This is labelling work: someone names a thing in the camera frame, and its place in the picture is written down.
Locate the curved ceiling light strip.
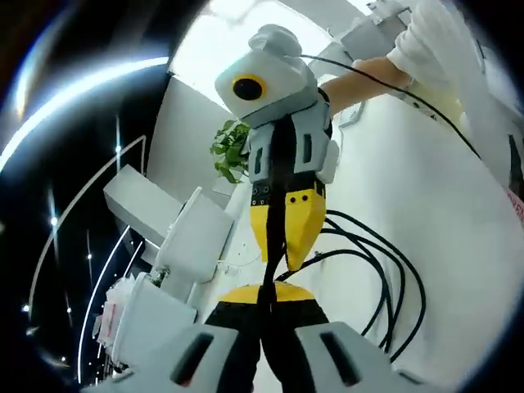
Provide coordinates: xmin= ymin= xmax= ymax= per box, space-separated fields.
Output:
xmin=0 ymin=55 xmax=171 ymax=173

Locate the black Velcro strap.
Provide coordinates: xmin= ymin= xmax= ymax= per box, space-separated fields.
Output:
xmin=262 ymin=179 xmax=290 ymax=318

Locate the black data cable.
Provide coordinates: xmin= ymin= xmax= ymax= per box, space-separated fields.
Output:
xmin=273 ymin=209 xmax=427 ymax=364

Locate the white storage bin with bags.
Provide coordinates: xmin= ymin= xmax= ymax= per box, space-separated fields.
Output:
xmin=110 ymin=272 xmax=198 ymax=366

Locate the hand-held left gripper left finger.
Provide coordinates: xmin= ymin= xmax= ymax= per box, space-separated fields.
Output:
xmin=77 ymin=282 xmax=268 ymax=393

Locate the white lidded storage bin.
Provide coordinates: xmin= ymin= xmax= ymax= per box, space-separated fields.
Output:
xmin=155 ymin=186 xmax=234 ymax=305

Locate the pile of clear plastic bags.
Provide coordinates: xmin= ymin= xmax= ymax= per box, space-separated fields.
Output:
xmin=93 ymin=278 xmax=141 ymax=358

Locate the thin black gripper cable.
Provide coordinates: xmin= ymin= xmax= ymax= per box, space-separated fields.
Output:
xmin=300 ymin=55 xmax=482 ymax=159

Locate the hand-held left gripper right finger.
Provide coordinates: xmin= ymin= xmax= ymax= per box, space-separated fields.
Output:
xmin=265 ymin=282 xmax=435 ymax=393

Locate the green potted plant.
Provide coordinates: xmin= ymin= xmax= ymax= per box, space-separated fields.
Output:
xmin=210 ymin=120 xmax=251 ymax=184

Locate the white square pillar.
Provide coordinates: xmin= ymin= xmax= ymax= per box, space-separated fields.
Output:
xmin=102 ymin=165 xmax=174 ymax=247

